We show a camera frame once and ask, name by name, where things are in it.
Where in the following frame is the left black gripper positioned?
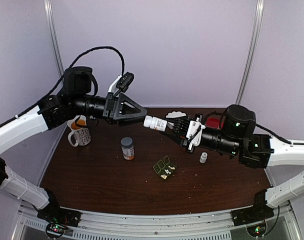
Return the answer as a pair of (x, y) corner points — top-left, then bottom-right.
(71, 91), (148, 127)

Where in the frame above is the small white pill bottle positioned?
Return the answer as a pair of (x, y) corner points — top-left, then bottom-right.
(143, 115), (167, 132)

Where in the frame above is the grey lid pill bottle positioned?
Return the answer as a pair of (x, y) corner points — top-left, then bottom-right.
(121, 137), (135, 161)

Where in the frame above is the green weekly pill organizer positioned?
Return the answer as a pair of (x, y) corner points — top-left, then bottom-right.
(153, 155), (177, 181)

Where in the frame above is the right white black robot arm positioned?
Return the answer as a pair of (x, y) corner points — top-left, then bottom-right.
(155, 104), (304, 221)

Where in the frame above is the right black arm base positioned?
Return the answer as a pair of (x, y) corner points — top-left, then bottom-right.
(231, 189), (274, 238)

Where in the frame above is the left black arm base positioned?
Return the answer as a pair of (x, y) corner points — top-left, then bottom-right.
(34, 189), (81, 240)

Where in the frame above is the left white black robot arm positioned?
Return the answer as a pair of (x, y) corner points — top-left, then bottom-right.
(0, 66), (147, 222)

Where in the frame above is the white fluted ceramic bowl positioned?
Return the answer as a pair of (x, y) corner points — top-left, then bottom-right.
(166, 111), (187, 119)

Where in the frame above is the red floral plate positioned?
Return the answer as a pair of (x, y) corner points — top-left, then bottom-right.
(205, 116), (220, 129)

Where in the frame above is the paper cup with orange contents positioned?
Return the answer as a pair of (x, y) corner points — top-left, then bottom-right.
(67, 115), (91, 147)

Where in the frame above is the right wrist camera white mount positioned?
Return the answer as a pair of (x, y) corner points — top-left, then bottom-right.
(186, 120), (206, 147)

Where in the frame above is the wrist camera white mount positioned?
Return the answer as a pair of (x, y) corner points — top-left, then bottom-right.
(186, 120), (206, 147)
(108, 72), (134, 96)

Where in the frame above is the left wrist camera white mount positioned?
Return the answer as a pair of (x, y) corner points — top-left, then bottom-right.
(108, 72), (134, 96)

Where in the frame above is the left aluminium frame post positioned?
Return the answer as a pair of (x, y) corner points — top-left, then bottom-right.
(44, 0), (64, 75)

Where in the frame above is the aluminium frame post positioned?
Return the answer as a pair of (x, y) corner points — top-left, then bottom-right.
(235, 0), (264, 105)
(44, 0), (64, 75)

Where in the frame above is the front aluminium rail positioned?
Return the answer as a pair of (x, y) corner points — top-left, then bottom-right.
(16, 197), (300, 240)

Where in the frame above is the right aluminium frame post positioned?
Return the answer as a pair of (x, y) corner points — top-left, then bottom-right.
(235, 0), (264, 105)

